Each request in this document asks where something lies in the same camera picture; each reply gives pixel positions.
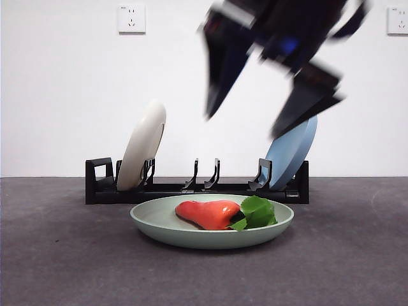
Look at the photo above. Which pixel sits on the blue plate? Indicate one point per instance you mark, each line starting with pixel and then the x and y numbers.
pixel 291 153

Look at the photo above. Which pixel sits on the cream white plate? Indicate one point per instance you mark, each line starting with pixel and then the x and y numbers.
pixel 140 143

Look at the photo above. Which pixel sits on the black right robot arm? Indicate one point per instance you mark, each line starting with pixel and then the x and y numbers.
pixel 287 19

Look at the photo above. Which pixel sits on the pale green plate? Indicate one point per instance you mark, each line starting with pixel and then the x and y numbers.
pixel 197 237

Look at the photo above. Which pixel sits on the orange carrot with green leaves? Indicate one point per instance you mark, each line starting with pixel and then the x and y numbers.
pixel 207 213

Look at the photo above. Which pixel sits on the black plate rack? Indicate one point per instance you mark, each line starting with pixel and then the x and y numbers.
pixel 165 188

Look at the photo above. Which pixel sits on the white wall socket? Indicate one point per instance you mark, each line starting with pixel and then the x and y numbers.
pixel 132 19
pixel 397 21

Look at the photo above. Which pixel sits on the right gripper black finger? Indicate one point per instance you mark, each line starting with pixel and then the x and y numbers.
pixel 306 102
pixel 223 70

